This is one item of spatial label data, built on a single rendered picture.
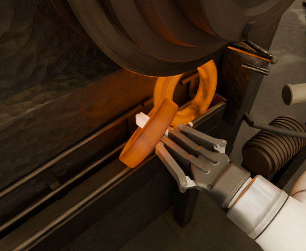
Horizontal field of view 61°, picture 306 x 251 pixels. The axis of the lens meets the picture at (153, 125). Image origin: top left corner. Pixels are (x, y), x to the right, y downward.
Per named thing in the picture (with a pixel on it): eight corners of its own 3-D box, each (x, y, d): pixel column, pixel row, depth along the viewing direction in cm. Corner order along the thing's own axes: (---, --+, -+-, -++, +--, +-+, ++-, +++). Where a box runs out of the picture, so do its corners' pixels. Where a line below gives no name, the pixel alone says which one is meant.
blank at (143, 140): (121, 160, 42) (138, 172, 43) (174, 86, 46) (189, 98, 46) (114, 158, 57) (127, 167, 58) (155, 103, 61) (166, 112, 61)
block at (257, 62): (207, 110, 86) (222, 45, 68) (223, 99, 89) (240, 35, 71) (233, 129, 80) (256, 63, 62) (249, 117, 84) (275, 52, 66)
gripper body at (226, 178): (220, 218, 45) (179, 183, 49) (246, 185, 49) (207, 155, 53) (230, 201, 39) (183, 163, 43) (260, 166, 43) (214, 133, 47)
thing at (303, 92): (279, 95, 79) (285, 80, 75) (309, 91, 79) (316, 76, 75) (287, 109, 75) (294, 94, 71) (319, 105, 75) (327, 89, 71)
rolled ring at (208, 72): (228, 63, 65) (217, 60, 67) (181, 41, 52) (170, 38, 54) (200, 130, 70) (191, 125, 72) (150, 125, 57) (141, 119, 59)
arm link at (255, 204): (273, 206, 47) (245, 185, 50) (296, 185, 40) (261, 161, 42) (246, 245, 43) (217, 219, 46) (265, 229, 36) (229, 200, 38)
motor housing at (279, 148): (214, 209, 122) (244, 136, 82) (243, 182, 131) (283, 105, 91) (236, 230, 115) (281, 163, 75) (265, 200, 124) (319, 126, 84)
